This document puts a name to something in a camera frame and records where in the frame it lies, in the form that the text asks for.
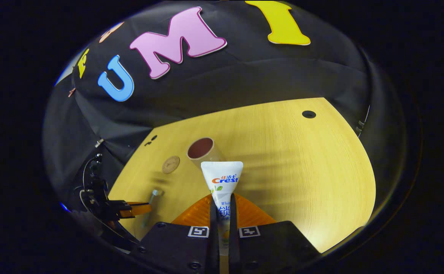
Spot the beige cup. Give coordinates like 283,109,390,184
187,137,224,170

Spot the black backdrop cloth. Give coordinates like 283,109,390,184
43,0,407,229

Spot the round brown coaster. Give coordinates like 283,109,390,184
162,156,180,174

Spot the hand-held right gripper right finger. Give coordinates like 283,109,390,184
228,193,321,274

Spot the white toothpaste tube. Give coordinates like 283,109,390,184
201,161,244,274

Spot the pale green toothbrush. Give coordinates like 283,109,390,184
141,189,164,229

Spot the white cable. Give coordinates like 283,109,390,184
356,105,371,137

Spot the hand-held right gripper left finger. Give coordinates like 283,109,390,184
131,193,220,274

